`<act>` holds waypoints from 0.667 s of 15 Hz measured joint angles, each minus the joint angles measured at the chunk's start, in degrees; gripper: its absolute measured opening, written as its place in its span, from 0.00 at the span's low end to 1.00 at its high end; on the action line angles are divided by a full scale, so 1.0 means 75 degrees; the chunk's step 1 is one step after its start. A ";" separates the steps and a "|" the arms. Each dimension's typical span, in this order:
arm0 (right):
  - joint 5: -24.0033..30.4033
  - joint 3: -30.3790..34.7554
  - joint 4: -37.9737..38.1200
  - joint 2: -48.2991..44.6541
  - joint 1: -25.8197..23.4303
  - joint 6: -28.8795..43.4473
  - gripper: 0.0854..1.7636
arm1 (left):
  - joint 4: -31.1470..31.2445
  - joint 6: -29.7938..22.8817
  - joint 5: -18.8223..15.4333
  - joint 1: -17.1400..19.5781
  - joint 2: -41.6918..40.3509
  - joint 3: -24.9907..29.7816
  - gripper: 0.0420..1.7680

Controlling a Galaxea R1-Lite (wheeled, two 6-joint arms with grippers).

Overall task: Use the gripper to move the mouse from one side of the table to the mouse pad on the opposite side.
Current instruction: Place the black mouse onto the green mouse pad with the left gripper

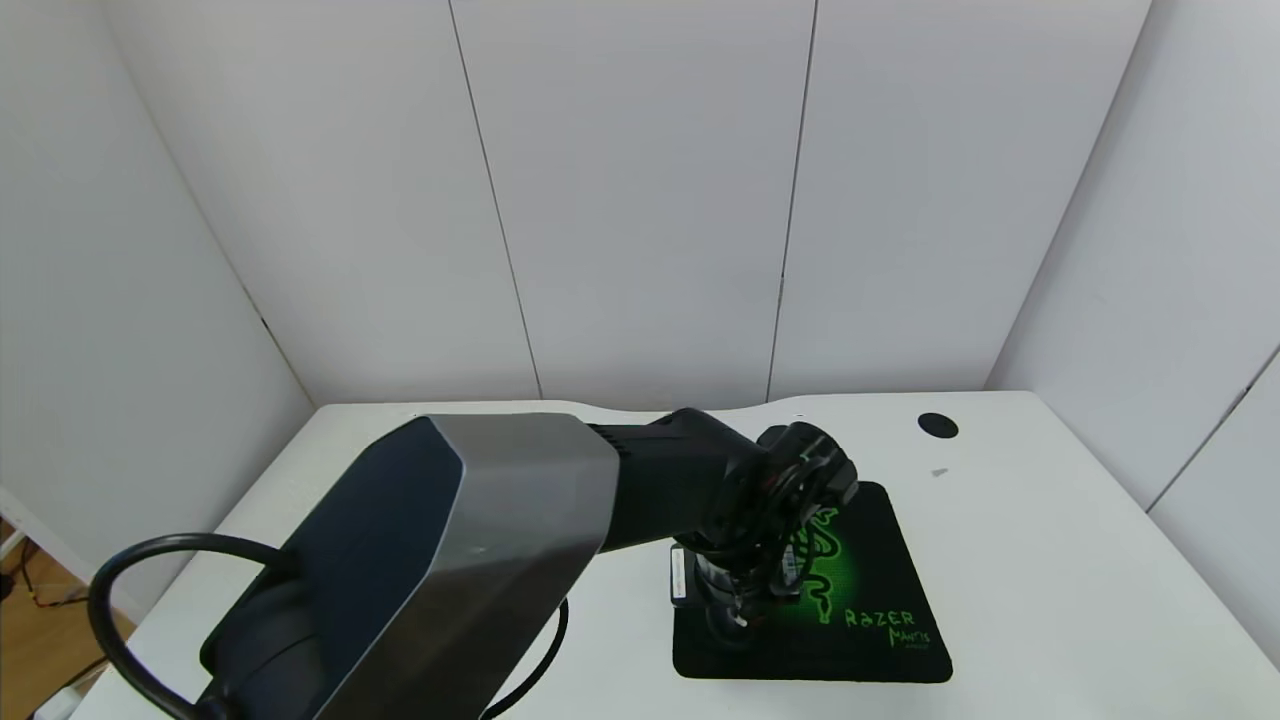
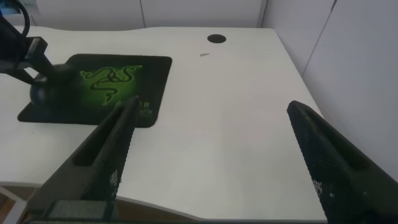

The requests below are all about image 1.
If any black computer mouse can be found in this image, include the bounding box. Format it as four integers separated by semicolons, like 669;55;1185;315
702;600;766;651

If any black green mouse pad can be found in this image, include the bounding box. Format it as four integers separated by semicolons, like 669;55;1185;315
672;480;953;684

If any thick black sleeved arm cable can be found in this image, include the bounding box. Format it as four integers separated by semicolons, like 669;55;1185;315
88;533;571;720

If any black floor cable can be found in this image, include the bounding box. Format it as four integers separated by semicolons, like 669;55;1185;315
0;545;101;611

